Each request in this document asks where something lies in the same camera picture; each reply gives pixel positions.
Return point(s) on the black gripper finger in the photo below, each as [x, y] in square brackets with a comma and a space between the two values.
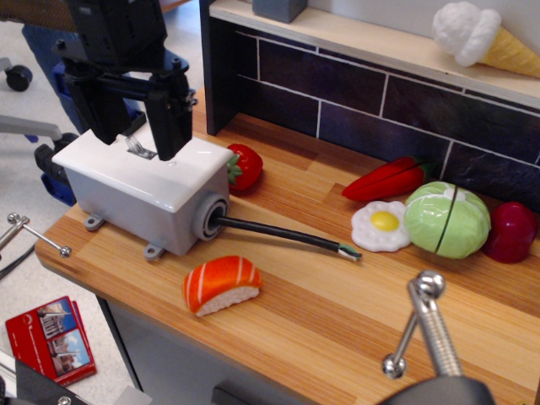
[169, 109]
[104, 111]

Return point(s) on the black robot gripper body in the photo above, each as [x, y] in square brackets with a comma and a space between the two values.
[121, 43]

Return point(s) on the clear light switch toggle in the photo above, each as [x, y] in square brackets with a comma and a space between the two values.
[136, 148]

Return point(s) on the brown chair seat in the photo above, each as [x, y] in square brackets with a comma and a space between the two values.
[50, 14]

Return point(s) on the grey chair leg with caster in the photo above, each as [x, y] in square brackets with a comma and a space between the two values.
[19, 116]

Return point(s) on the red strawberry toy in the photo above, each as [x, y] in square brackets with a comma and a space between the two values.
[244, 167]

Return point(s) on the grey block on shelf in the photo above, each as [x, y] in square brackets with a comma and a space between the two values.
[284, 11]

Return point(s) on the salmon sushi toy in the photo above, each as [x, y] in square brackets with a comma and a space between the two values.
[221, 283]

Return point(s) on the dark tiled backsplash shelf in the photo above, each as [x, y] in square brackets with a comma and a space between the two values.
[481, 141]

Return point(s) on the red booklet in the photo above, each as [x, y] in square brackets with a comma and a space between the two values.
[51, 340]

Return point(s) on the red chili pepper toy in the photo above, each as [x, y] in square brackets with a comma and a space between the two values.
[392, 179]

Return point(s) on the fried egg toy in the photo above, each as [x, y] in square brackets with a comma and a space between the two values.
[379, 226]

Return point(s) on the grey cabinet drawer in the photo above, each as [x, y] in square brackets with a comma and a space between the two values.
[173, 370]

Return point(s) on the green cabbage toy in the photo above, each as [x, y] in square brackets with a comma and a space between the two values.
[447, 220]

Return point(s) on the ice cream cone toy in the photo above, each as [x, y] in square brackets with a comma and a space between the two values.
[476, 36]

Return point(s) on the metal clamp screw right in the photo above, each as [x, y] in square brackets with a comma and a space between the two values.
[424, 291]

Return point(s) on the dark red pepper toy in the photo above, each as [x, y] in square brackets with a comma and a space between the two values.
[514, 227]

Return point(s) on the white grey switch box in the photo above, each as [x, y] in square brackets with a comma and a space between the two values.
[167, 203]

